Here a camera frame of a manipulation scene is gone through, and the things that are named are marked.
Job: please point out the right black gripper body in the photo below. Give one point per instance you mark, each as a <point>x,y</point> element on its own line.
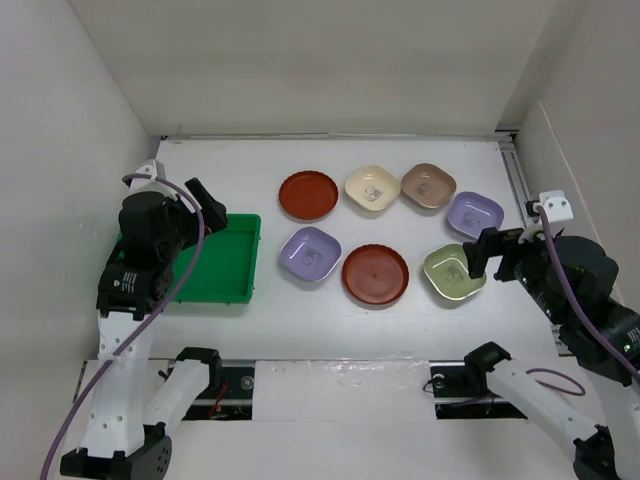
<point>526,259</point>

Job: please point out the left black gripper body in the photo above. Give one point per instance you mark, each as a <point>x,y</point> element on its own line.
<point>184,233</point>

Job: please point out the purple square plate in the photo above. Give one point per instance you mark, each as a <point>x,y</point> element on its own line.
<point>308,258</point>
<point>470,213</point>

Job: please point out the green square panda plate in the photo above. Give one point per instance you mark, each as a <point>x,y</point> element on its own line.
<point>447,270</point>

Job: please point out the brown square panda plate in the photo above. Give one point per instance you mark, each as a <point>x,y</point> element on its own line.
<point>429,186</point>

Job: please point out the red round plate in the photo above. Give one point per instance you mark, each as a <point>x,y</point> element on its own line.
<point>308,195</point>
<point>375,274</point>

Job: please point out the cream square panda plate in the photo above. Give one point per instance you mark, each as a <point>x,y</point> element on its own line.
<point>372,187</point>

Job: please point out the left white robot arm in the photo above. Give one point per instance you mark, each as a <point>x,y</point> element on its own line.
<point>128,435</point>

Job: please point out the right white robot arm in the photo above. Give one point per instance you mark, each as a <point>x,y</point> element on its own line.
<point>570,278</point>

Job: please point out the green plastic bin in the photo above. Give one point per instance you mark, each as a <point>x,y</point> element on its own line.
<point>220,268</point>

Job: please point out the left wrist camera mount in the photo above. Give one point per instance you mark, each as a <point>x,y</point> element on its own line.
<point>152,168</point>

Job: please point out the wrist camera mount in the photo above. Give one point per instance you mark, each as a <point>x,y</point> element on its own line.
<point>152,168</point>
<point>555,204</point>

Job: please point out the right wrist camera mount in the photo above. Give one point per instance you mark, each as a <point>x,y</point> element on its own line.
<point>555,204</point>

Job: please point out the aluminium rail right side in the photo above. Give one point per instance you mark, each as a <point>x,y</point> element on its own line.
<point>519,187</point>

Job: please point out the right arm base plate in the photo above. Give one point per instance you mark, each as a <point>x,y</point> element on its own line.
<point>456,397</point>

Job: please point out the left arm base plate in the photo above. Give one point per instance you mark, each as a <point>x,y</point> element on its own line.
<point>232,400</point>

